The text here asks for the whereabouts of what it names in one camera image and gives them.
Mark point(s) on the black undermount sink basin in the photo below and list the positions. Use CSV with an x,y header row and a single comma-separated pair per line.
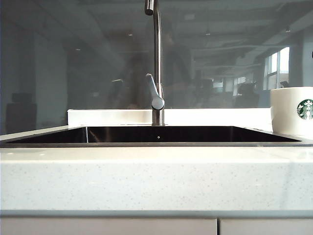
x,y
159,134

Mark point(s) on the wide white cabinet door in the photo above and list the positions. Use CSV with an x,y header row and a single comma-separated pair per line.
x,y
105,227

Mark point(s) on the white backsplash ledge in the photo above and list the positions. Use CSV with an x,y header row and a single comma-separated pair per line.
x,y
110,117

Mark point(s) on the narrow white cabinet door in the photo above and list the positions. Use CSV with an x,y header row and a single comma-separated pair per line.
x,y
266,227

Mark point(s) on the white Starbucks logo mug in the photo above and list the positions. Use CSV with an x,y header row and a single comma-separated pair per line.
x,y
286,110

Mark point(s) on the steel gooseneck faucet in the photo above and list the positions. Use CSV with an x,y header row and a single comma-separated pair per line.
x,y
158,49

